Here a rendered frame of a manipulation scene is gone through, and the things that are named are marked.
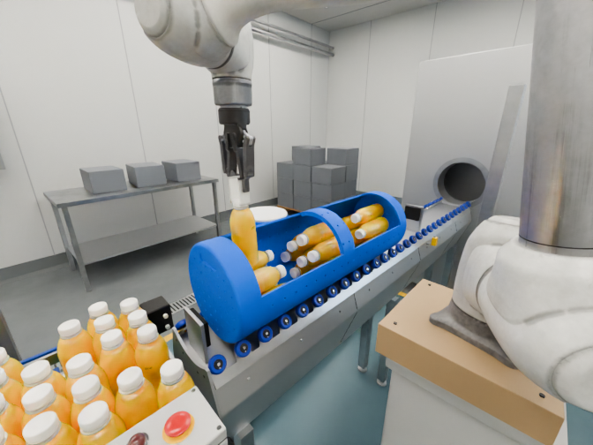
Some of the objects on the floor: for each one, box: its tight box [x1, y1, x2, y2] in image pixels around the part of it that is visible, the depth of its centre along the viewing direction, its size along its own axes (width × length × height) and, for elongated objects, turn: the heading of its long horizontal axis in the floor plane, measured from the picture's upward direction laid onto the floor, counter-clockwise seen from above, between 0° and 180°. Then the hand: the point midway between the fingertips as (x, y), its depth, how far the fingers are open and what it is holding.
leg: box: [358, 316, 373, 373], centre depth 170 cm, size 6×6×63 cm
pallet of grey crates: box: [277, 145, 359, 213], centre depth 482 cm, size 120×80×119 cm
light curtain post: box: [477, 84, 527, 227], centre depth 154 cm, size 6×6×170 cm
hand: (239, 191), depth 72 cm, fingers closed on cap, 4 cm apart
